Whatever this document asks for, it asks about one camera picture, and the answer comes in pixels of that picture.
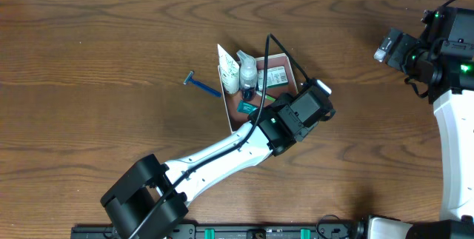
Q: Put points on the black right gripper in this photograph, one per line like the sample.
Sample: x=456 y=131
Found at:
x=397 y=49

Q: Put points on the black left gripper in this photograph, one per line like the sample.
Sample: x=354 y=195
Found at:
x=255 y=113

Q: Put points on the white box pink inside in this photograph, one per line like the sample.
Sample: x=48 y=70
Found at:
x=231 y=102

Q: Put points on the white green soap box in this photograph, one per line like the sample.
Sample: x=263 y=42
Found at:
x=276 y=77

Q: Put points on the green red toothpaste tube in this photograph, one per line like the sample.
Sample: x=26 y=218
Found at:
x=246 y=108

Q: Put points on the clear blue spray bottle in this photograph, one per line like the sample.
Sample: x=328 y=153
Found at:
x=248 y=75

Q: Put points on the white Pantene conditioner tube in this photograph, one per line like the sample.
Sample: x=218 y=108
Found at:
x=229 y=71

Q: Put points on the blue disposable razor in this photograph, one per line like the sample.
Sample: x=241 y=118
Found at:
x=190 y=80

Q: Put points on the green white toothbrush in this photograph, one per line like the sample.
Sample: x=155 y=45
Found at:
x=267 y=97

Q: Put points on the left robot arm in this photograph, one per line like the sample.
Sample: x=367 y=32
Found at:
x=151 y=198

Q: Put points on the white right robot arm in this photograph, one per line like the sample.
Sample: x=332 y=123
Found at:
x=445 y=65

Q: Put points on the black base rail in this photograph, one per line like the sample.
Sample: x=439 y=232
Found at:
x=327 y=229

